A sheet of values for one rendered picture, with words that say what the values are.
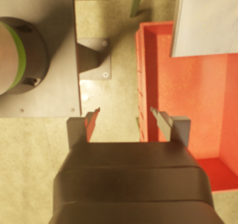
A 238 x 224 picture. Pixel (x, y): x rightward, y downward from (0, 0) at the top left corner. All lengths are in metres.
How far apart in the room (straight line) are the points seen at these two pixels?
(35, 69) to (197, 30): 0.36
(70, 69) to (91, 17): 0.98
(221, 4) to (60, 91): 0.39
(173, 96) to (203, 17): 0.41
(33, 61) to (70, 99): 0.10
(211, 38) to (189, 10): 0.09
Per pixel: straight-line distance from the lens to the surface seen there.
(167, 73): 0.74
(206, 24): 0.45
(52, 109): 0.38
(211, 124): 0.88
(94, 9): 1.32
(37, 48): 0.35
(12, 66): 0.28
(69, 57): 0.35
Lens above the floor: 1.26
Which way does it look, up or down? 75 degrees down
